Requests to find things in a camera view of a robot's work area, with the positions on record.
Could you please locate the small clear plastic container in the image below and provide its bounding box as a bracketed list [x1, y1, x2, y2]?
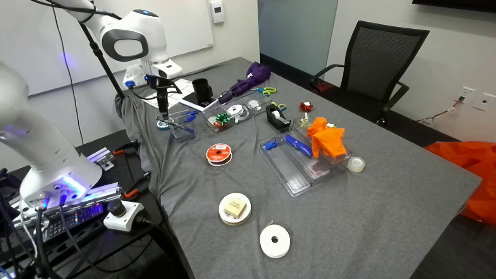
[168, 109, 199, 142]

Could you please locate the clear three compartment container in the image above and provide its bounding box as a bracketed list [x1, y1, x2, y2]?
[201, 90, 272, 134]

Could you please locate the white checkered paper sheet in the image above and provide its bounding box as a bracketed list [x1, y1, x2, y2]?
[141, 78, 195, 109]

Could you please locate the silver pen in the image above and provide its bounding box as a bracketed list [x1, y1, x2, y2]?
[155, 116, 187, 129]

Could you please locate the black mug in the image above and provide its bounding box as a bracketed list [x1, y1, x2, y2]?
[192, 78, 214, 105]

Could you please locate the orange black clamp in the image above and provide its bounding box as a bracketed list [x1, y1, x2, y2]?
[122, 171, 152, 199]
[112, 140, 141, 156]

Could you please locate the white ribbon roll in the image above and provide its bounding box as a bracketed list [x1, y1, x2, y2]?
[226, 103, 249, 123]

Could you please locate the orange ribbon spool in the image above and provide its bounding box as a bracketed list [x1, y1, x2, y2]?
[205, 143, 233, 167]

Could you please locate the purple folded umbrella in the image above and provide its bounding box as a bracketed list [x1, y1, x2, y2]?
[218, 62, 272, 104]

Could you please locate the white thermostat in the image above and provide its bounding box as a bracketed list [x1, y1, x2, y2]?
[209, 0, 226, 24]

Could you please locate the black tape dispenser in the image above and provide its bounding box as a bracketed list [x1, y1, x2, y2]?
[265, 104, 291, 131]

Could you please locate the emergency stop button box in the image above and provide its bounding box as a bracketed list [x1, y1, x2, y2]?
[103, 199, 145, 233]

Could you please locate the tan sticky note block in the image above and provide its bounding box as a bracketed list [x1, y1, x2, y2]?
[224, 197, 247, 218]

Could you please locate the whiteboard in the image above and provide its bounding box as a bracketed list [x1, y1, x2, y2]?
[0, 0, 215, 97]

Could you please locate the frosted glass panel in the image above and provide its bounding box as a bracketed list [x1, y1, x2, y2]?
[257, 0, 339, 76]

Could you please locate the clear plastic organizer tray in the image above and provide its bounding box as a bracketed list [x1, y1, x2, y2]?
[260, 116, 353, 197]

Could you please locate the black keyboard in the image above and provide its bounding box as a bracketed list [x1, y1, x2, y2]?
[42, 203, 105, 241]

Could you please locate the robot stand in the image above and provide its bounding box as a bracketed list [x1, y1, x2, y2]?
[0, 130, 194, 279]

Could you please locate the orange cloth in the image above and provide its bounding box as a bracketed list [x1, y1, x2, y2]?
[307, 117, 348, 159]

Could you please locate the white ribbon spool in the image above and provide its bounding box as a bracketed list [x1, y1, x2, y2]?
[259, 224, 291, 259]

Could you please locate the black office chair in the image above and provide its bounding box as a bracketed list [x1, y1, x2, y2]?
[310, 20, 430, 127]

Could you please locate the grey table cloth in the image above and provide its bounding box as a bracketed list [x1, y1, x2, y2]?
[115, 57, 483, 279]

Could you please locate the orange plastic bag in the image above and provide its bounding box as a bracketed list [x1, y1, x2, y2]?
[424, 141, 496, 226]

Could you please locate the aluminium bracket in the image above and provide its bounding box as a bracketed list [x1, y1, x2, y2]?
[87, 147, 116, 171]

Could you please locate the black cable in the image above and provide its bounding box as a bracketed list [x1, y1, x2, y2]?
[52, 7, 84, 146]

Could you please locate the red cable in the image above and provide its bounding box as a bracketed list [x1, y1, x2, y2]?
[315, 79, 334, 94]
[416, 98, 464, 125]

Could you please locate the wall screen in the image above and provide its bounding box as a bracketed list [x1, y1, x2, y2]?
[412, 0, 496, 13]

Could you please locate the white wall plate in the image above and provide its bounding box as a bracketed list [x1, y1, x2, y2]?
[472, 92, 496, 112]

